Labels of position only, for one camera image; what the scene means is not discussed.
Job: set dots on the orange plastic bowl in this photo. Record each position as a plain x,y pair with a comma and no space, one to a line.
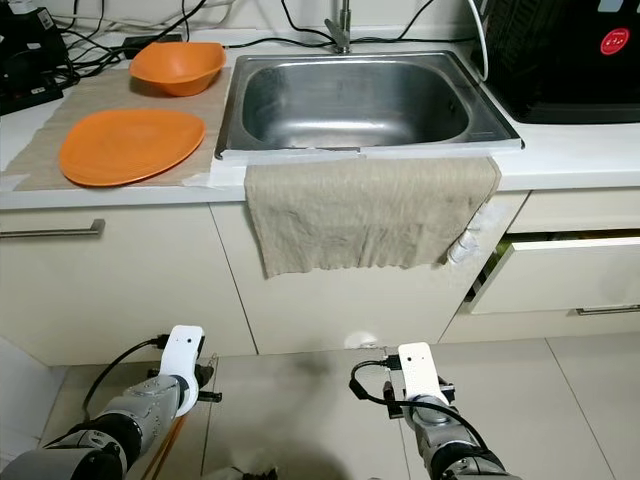
175,65

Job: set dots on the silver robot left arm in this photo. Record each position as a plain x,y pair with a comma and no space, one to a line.
130,425

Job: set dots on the white paper sheet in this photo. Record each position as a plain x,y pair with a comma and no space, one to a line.
225,178

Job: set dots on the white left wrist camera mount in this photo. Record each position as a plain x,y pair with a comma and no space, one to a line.
185,355

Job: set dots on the flat black power adapter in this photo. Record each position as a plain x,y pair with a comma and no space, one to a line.
150,44

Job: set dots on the black battery charger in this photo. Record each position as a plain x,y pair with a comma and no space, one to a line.
30,45

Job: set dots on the stainless steel sink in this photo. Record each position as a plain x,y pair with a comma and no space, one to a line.
360,100

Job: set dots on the beige linen towel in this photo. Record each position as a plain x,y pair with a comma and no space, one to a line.
360,215

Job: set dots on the orange plastic plate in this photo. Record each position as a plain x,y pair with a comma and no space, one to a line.
130,148

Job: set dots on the beige woven place mat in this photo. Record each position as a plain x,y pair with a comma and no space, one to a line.
80,95

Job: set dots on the shallow cream drawer front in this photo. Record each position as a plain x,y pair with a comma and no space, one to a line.
580,212

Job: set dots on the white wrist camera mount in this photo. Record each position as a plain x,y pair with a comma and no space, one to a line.
415,365
185,355

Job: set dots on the plain cream cabinet door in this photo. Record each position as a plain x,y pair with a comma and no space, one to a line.
360,310

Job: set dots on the cream pull-out drawer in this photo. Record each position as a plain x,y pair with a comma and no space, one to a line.
560,280

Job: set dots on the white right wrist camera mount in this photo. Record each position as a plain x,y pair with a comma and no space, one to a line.
415,365

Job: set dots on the chrome sink faucet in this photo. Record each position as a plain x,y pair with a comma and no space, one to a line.
338,40

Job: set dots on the large black appliance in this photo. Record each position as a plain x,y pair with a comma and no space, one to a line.
550,70

